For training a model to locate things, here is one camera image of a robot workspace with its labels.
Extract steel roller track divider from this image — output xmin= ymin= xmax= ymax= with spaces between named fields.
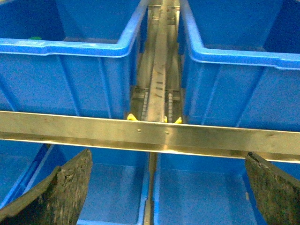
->
xmin=127 ymin=0 xmax=182 ymax=124

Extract blue lower left bin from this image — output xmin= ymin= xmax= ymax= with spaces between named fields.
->
xmin=0 ymin=140 xmax=47 ymax=208

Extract blue upper right bin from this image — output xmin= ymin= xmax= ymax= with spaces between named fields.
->
xmin=178 ymin=0 xmax=300 ymax=131

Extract green push button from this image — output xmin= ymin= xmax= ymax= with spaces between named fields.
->
xmin=28 ymin=36 xmax=42 ymax=40

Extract blue lower middle bin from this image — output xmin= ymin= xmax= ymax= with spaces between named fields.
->
xmin=25 ymin=144 xmax=150 ymax=225

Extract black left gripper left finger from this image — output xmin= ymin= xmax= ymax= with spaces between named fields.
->
xmin=0 ymin=149 xmax=92 ymax=225

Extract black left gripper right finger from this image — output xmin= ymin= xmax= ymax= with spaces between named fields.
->
xmin=245 ymin=152 xmax=300 ymax=225

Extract steel shelf front rail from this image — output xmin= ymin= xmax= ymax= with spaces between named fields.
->
xmin=0 ymin=111 xmax=300 ymax=163

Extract blue upper bin with buttons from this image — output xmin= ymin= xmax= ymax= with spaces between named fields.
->
xmin=0 ymin=0 xmax=149 ymax=119

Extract blue lower right bin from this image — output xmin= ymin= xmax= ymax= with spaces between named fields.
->
xmin=153 ymin=154 xmax=300 ymax=225

